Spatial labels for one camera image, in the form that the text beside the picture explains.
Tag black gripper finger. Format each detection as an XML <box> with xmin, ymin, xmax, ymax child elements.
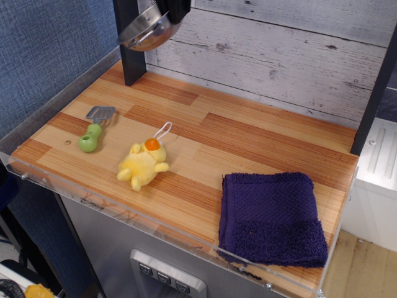
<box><xmin>156</xmin><ymin>0</ymin><xmax>190</xmax><ymax>24</ymax></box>

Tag stainless steel bowl with handles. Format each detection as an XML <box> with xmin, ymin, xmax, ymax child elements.
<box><xmin>117</xmin><ymin>1</ymin><xmax>182</xmax><ymax>52</ymax></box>

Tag dark blue folded cloth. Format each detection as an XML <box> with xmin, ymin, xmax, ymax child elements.
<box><xmin>218</xmin><ymin>172</ymin><xmax>328</xmax><ymax>268</ymax></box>

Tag yellow plush duck toy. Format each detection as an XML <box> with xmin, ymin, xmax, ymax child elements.
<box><xmin>117</xmin><ymin>122</ymin><xmax>172</xmax><ymax>191</ymax></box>

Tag clear acrylic front guard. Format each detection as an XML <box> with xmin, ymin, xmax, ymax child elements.
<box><xmin>0</xmin><ymin>144</ymin><xmax>360</xmax><ymax>298</ymax></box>

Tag silver dispenser button panel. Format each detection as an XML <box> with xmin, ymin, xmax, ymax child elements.
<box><xmin>130</xmin><ymin>248</ymin><xmax>207</xmax><ymax>297</ymax></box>

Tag white cabinet with metal top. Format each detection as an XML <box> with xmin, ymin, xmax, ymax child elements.
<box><xmin>341</xmin><ymin>118</ymin><xmax>396</xmax><ymax>251</ymax></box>

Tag yellow object bottom left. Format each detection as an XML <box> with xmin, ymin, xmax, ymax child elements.
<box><xmin>25</xmin><ymin>284</ymin><xmax>55</xmax><ymax>298</ymax></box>

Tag black left vertical post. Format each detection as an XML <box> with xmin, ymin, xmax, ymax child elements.
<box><xmin>112</xmin><ymin>0</ymin><xmax>146</xmax><ymax>86</ymax></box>

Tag black vertical post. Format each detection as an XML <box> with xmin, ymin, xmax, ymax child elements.
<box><xmin>350</xmin><ymin>27</ymin><xmax>396</xmax><ymax>156</ymax></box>
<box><xmin>112</xmin><ymin>0</ymin><xmax>146</xmax><ymax>86</ymax></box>

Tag green handled grey spatula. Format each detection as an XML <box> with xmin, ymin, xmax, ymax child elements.
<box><xmin>78</xmin><ymin>106</ymin><xmax>116</xmax><ymax>153</ymax></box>

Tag black right vertical post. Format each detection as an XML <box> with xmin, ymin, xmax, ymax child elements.
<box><xmin>350</xmin><ymin>27</ymin><xmax>396</xmax><ymax>156</ymax></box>

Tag black corrugated hose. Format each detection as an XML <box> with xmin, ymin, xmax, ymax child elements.
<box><xmin>0</xmin><ymin>278</ymin><xmax>25</xmax><ymax>298</ymax></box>

